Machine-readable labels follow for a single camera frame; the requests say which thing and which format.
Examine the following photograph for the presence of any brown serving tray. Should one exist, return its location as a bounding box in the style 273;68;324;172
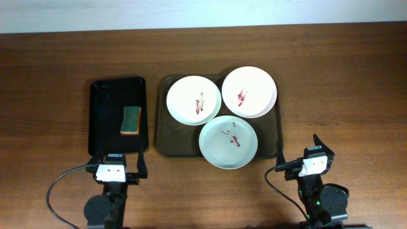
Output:
155;75;284;158

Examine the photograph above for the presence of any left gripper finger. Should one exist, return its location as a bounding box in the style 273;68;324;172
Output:
137;145;148;178
92;143;104;164

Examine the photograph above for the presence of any pale green front plate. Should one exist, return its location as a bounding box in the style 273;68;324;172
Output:
198;115;258;170

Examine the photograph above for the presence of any white plate stained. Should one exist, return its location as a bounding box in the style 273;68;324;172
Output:
221;66;277;118
166;76;222;125

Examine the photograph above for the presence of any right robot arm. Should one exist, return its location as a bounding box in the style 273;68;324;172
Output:
271;134;368;229

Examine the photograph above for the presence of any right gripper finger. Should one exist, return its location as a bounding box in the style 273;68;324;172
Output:
276;141;286;166
313;134;329;149

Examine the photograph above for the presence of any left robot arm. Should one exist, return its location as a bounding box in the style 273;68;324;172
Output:
83;145;148;229

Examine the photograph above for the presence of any black plastic tray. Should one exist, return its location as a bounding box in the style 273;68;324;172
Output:
88;76;149;156

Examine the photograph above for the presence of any green and orange sponge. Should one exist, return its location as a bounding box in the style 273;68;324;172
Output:
120;106;142;135

